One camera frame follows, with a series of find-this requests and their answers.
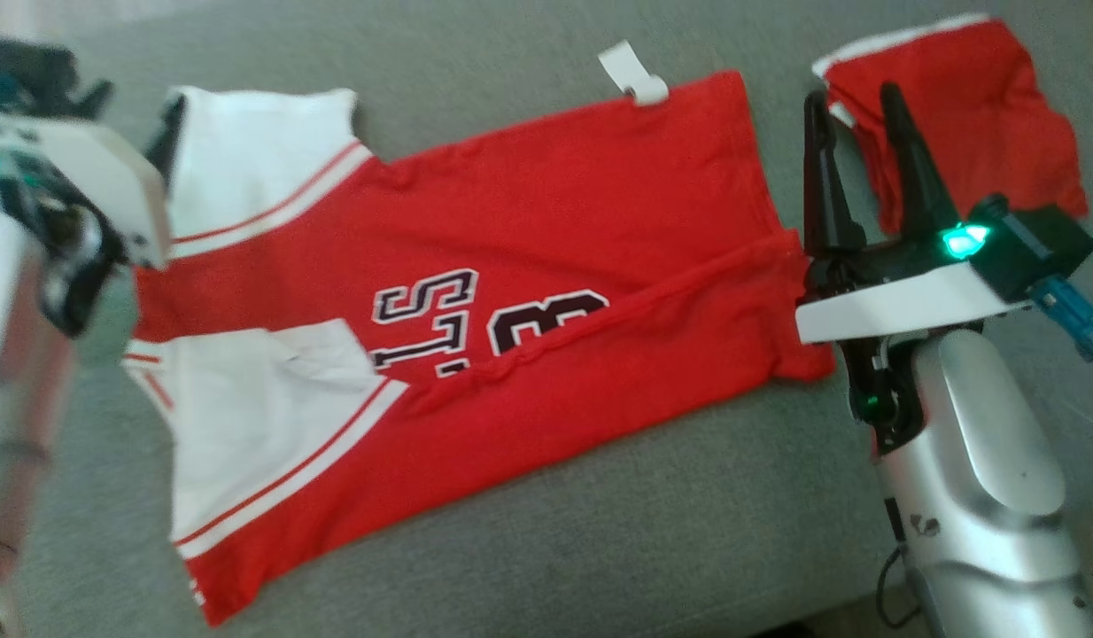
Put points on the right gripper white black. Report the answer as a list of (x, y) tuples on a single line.
[(901, 297)]

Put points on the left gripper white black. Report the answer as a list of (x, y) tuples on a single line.
[(95, 168)]

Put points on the red shorts white stripe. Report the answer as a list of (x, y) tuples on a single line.
[(998, 115)]

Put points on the red white numbered jersey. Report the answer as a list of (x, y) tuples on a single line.
[(555, 221)]

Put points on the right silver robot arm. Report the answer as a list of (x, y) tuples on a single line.
[(989, 496)]

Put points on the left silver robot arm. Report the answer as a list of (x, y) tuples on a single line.
[(15, 372)]

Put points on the large grey sofa seat cushion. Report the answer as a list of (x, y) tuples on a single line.
[(644, 540)]

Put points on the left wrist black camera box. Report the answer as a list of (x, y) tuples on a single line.
[(24, 73)]

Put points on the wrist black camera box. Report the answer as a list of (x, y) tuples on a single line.
[(1038, 248), (24, 73)]

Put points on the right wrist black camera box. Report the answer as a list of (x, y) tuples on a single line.
[(1038, 248)]

